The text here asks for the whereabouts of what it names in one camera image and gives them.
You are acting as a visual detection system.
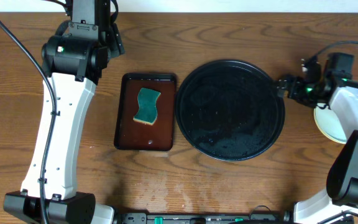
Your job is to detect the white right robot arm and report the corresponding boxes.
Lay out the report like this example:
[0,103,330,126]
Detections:
[275,54,358,223]

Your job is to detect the rectangular black water tray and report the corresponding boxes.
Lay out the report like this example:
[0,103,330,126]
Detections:
[114,73,177,151]

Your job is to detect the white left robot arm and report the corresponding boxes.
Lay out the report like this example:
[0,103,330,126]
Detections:
[3,22,124,223]

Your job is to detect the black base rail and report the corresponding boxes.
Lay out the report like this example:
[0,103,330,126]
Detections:
[112,212,293,224]

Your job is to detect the green yellow sponge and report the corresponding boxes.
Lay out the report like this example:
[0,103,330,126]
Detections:
[133,88,161,126]

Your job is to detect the yellow plate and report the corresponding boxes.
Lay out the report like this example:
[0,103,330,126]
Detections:
[313,107,347,144]

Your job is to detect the round black tray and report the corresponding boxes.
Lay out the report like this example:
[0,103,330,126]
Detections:
[175,60,285,161]

